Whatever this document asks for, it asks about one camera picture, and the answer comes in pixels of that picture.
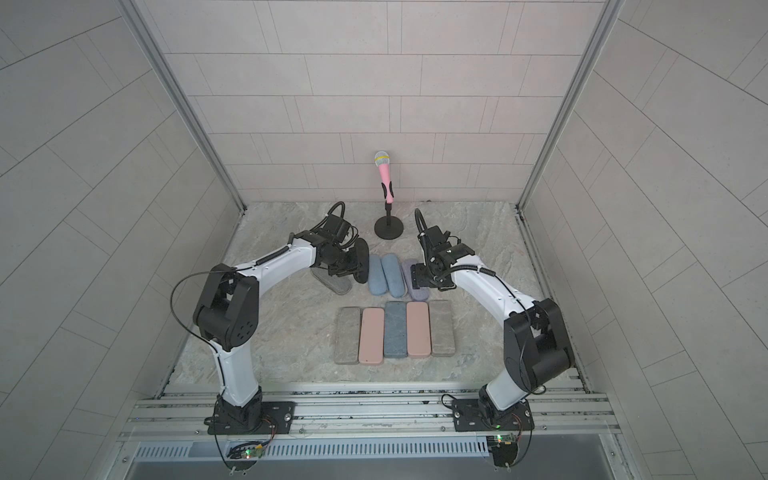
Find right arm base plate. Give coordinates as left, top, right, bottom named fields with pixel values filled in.
left=444, top=398, right=535, bottom=432

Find left circuit board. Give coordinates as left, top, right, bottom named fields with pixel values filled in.
left=227, top=442, right=268, bottom=461

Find pink toy microphone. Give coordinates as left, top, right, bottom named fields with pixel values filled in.
left=374, top=151, right=394, bottom=204

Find mint case yellow glasses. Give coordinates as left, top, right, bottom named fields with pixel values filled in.
left=333, top=307, right=362, bottom=365

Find circuit board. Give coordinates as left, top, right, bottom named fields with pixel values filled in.
left=227, top=442, right=268, bottom=461
left=486, top=435, right=519, bottom=469

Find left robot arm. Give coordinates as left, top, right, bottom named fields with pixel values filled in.
left=192, top=201, right=369, bottom=435

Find grey purple glasses case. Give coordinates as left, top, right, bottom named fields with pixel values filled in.
left=401, top=258, right=429, bottom=302

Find pink grey case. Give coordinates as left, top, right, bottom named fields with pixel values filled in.
left=406, top=301, right=431, bottom=358

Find beige case with glasses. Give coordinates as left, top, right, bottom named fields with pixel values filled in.
left=310, top=268, right=352, bottom=296

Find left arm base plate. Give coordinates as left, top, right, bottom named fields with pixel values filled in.
left=204, top=400, right=296, bottom=435

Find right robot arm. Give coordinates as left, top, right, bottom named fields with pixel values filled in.
left=411, top=209, right=575, bottom=428

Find brown black glasses case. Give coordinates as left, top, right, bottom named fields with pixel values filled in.
left=350, top=238, right=370, bottom=284

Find blue case beige lining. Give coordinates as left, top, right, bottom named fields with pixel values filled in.
left=381, top=253, right=406, bottom=298

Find right circuit board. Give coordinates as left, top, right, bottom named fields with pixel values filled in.
left=486, top=435, right=519, bottom=469

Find aluminium mounting rail frame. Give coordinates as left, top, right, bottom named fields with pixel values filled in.
left=106, top=375, right=632, bottom=479

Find clear case pink glasses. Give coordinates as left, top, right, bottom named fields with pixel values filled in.
left=367, top=254, right=388, bottom=296

